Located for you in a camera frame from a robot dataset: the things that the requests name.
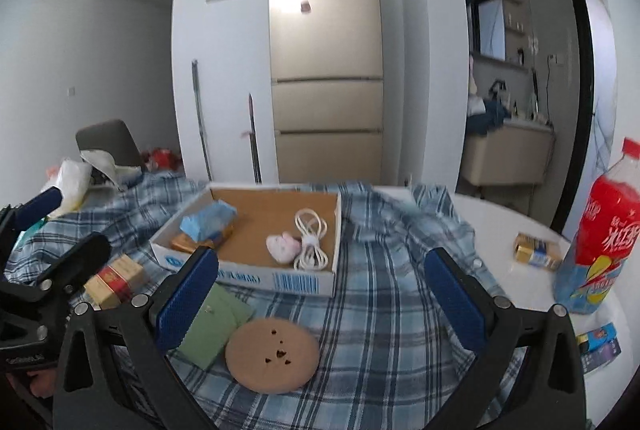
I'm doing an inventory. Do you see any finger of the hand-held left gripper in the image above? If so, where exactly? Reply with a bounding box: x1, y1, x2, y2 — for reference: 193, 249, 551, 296
0, 233, 112, 311
0, 187, 64, 237

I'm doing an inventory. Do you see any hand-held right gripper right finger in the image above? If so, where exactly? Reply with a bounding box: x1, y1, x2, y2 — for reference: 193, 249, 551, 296
424, 247, 587, 430

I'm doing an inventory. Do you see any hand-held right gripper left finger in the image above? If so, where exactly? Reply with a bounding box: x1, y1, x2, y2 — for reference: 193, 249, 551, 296
54, 246, 220, 430

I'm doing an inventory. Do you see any green wallet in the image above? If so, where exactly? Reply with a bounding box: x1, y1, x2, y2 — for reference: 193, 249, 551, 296
177, 284, 255, 370

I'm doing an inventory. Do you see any red and gold cigarette pack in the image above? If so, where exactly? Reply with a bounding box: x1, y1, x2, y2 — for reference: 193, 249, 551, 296
84, 255, 146, 311

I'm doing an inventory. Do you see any blue and gold cigarette pack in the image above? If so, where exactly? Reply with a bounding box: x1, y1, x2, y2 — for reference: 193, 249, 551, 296
171, 225, 236, 255

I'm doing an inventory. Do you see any blue tissue packet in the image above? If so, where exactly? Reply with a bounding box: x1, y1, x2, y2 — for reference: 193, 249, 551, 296
180, 201, 238, 241

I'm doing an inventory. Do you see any white cardboard box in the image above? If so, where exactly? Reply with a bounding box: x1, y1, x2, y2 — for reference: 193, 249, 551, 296
150, 183, 343, 298

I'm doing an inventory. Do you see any small pink plush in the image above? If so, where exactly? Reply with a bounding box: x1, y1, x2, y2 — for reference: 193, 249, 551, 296
266, 233, 304, 264

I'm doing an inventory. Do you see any white cable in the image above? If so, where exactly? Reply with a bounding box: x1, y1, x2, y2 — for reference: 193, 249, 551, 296
292, 209, 331, 272

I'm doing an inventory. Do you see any person's left hand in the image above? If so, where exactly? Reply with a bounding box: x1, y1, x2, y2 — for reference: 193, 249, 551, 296
25, 366, 57, 399

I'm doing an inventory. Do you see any wet wipes pack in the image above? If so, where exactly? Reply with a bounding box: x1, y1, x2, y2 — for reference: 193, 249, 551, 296
15, 219, 48, 251

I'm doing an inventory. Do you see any translucent white plastic bag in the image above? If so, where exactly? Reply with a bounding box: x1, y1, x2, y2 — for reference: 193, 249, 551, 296
47, 159, 94, 216

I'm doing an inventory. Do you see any blue plaid shirt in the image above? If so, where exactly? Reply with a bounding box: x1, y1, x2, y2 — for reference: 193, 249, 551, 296
0, 170, 527, 430

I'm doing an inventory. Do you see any grey chair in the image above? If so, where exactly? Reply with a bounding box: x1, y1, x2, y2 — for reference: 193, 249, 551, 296
76, 119, 149, 172

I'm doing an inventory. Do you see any red bag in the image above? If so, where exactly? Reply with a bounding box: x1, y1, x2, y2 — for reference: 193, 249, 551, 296
142, 147, 181, 171

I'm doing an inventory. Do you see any dark blue small box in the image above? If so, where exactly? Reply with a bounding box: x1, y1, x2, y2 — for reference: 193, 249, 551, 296
575, 322, 623, 374

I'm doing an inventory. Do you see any beige vanity cabinet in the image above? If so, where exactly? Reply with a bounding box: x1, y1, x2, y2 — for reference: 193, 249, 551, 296
461, 117, 556, 186

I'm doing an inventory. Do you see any red soda bottle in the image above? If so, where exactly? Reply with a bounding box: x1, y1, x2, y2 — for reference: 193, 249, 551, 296
554, 137, 640, 315

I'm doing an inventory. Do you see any dark blue cloth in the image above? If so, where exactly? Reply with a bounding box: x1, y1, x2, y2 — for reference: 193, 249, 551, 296
467, 99, 511, 136

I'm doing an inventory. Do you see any gold three-door refrigerator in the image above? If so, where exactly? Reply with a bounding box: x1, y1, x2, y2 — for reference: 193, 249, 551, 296
268, 0, 385, 185

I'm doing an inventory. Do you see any bathroom mirror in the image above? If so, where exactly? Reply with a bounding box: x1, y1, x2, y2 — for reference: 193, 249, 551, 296
472, 0, 507, 60

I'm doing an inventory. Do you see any dark broom handle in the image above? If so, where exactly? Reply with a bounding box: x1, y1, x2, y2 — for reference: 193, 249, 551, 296
241, 94, 263, 184

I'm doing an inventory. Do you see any black door frame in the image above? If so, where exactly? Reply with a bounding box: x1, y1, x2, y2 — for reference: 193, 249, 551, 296
564, 0, 601, 231

